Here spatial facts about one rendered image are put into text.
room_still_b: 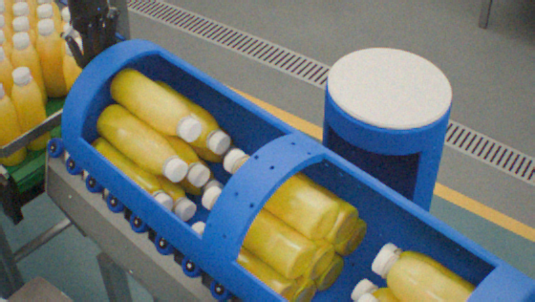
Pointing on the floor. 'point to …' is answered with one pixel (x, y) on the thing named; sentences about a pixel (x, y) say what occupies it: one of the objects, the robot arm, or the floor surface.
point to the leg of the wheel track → (114, 279)
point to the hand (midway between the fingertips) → (98, 77)
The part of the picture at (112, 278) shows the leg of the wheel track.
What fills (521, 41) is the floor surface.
